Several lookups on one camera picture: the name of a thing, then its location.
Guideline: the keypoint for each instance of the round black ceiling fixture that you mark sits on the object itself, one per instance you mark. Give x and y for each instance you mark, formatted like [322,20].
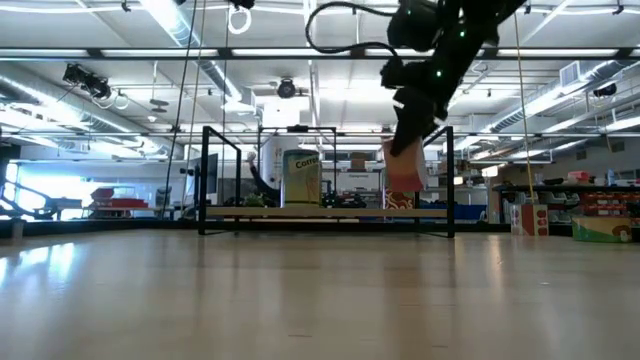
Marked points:
[286,88]

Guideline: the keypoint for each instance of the wide green label tin can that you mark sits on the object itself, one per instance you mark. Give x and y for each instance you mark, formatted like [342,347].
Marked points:
[600,230]

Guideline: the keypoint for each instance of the red swirl label tin can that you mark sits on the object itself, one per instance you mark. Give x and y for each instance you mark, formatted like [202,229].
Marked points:
[398,200]

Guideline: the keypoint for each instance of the black rectangular stand frame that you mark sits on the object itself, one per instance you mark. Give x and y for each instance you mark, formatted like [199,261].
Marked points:
[297,128]

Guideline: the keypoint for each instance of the wooden shelf board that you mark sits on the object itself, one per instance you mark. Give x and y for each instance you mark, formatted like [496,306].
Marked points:
[350,213]

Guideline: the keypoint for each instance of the white cylindrical tank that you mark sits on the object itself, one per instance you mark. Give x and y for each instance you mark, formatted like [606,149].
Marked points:
[274,160]

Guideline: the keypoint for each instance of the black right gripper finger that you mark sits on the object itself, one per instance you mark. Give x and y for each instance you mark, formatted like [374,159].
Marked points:
[412,127]

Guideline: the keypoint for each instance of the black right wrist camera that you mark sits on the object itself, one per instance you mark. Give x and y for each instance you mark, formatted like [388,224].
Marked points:
[391,74]

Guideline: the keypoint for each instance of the parts bin rack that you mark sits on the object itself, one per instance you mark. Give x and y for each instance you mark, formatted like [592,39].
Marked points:
[605,204]

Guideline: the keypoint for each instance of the black overhead frame bar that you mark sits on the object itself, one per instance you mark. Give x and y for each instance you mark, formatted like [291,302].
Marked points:
[225,53]

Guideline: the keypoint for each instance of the black ceiling-mounted device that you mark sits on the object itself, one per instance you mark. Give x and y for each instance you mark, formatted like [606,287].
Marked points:
[87,80]

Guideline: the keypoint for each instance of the black monitor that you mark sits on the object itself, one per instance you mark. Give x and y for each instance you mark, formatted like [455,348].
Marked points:
[212,172]

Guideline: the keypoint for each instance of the cardboard box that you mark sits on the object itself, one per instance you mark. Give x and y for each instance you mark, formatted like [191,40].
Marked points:
[358,161]

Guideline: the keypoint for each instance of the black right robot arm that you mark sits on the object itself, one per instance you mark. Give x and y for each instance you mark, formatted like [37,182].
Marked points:
[475,25]

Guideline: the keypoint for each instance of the tomato picture tin can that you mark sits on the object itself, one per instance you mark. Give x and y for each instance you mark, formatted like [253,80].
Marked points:
[529,220]

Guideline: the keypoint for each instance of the person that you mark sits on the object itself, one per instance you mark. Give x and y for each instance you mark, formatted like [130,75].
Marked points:
[262,186]

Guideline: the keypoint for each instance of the shelving with blue bins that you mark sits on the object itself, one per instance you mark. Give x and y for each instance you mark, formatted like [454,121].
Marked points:
[470,212]

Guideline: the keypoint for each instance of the black metal shelf frame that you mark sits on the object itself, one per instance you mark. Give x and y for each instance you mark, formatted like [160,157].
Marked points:
[203,175]

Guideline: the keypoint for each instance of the red machine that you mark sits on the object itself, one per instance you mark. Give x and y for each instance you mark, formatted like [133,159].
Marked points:
[117,202]

